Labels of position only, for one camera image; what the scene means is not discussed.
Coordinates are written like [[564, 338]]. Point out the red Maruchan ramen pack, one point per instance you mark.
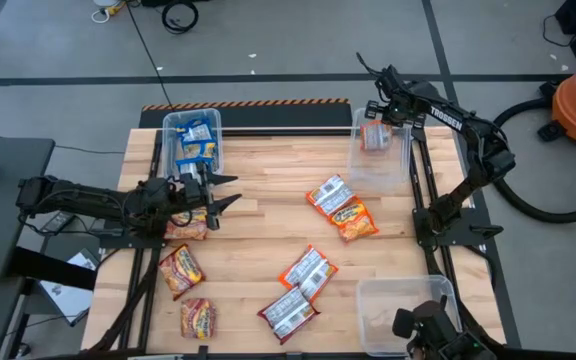
[[197, 318], [188, 230], [181, 270], [288, 314]]

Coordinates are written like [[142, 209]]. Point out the black hazard-striped floor mat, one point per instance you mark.
[[278, 116]]

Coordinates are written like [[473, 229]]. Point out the orange Maruchan ramen pack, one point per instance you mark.
[[375, 137], [354, 221], [330, 195], [310, 272]]

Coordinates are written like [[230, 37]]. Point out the black desk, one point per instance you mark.
[[3, 215]]

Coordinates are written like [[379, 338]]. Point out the black power brick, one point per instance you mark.
[[58, 223]]

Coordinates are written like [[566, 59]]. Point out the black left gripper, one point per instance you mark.
[[188, 195]]

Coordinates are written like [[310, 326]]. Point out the white cardboard box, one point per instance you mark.
[[68, 295]]

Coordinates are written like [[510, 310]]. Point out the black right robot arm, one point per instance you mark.
[[468, 125]]

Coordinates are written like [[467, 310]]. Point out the clear plastic bin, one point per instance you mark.
[[378, 170], [398, 310], [169, 145]]

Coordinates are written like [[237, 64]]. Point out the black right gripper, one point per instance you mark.
[[402, 107]]

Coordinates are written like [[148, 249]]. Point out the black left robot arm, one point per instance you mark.
[[78, 195]]

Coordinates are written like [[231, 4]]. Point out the orange shop vacuum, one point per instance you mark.
[[575, 107]]

